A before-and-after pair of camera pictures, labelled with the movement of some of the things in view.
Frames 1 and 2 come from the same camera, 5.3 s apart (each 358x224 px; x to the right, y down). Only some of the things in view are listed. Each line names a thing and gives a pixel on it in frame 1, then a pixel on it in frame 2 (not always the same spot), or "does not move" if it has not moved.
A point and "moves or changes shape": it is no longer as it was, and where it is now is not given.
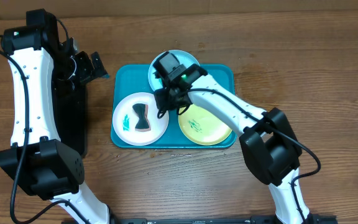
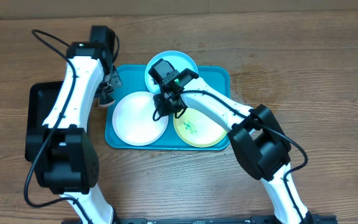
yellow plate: [201, 127] moves or changes shape
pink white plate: [124, 119] does not move
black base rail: [314, 218] does not move
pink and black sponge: [143, 124] to [105, 100]
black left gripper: [82, 60] to [115, 83]
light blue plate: [183, 57] moves or changes shape
